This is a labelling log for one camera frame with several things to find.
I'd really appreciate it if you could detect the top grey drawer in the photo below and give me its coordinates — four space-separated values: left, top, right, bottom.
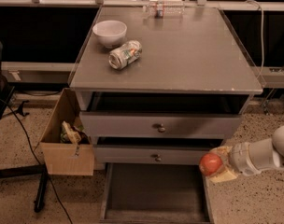
80 92 248 139

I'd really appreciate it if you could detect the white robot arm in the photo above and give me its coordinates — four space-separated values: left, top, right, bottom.
208 126 284 183

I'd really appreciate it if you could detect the crushed soda can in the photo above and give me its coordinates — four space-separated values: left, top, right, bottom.
108 40 142 70

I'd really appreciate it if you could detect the small clear fixture with tag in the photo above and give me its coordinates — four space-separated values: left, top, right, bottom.
143 1 185 19

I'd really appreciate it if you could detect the black stand with base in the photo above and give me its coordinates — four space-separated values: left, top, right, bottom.
0 34 50 214

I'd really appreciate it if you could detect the white ceramic bowl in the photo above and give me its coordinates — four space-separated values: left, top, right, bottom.
92 21 127 49

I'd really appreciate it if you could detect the bottom grey drawer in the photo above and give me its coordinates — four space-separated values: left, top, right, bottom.
100 163 214 224

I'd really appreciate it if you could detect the grey drawer cabinet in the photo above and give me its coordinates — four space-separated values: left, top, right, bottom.
68 6 263 166

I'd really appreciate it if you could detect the red apple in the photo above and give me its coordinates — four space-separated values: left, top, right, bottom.
199 153 222 176

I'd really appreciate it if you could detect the cardboard box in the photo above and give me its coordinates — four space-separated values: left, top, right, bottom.
40 89 94 175

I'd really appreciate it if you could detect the grey drawer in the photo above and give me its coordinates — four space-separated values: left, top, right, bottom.
93 137 223 165
80 92 248 139
100 163 214 224

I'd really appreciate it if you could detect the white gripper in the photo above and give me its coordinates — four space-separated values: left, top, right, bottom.
209 142 261 183

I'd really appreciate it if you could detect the black floor cable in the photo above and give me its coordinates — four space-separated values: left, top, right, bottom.
0 94 74 224

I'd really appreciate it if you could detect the middle grey drawer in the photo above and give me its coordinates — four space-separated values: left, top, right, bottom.
93 137 223 165

